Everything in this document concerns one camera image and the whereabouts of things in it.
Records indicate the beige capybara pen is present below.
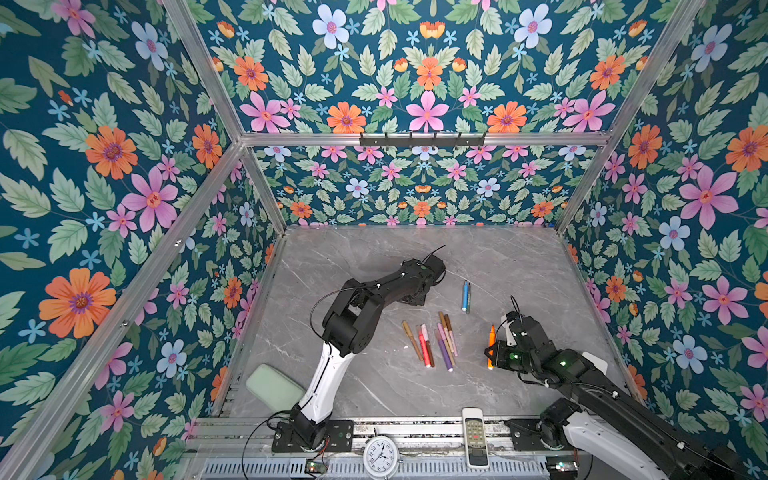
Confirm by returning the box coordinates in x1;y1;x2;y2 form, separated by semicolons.
438;311;454;363

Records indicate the pale green sponge block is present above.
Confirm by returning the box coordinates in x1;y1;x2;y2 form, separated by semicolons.
245;364;305;412

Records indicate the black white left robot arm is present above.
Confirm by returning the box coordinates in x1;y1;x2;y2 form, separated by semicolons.
287;253;446;449

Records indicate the tan brown pen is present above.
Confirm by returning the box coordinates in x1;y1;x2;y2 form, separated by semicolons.
402;320;424;362

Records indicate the purple highlighter pen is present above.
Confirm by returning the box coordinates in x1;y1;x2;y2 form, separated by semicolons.
438;338;454;372

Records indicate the black hook rail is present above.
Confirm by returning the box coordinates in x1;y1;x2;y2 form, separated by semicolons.
358;132;486;149

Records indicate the blue highlighter pen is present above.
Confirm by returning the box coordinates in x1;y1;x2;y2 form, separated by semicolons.
461;280;471;313

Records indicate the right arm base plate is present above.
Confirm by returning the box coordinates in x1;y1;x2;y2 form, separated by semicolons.
504;418;573;451

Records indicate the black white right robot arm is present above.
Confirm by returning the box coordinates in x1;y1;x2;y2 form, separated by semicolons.
485;312;747;479

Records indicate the brown lilac pen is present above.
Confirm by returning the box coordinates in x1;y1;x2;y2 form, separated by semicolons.
443;314;458;358

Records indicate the orange highlighter pen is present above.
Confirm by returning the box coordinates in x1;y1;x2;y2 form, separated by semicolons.
485;325;497;370

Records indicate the pink highlighter pen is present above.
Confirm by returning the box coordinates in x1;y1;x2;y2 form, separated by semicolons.
418;328;432;368

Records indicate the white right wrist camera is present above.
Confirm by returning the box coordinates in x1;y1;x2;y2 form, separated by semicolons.
502;312;525;347

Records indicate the white remote control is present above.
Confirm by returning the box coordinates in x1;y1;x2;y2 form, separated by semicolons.
462;407;490;470

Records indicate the white analog clock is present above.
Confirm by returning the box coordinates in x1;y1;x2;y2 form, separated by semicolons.
363;436;399;480

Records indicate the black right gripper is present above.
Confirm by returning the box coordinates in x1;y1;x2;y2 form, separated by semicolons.
480;339;538;376

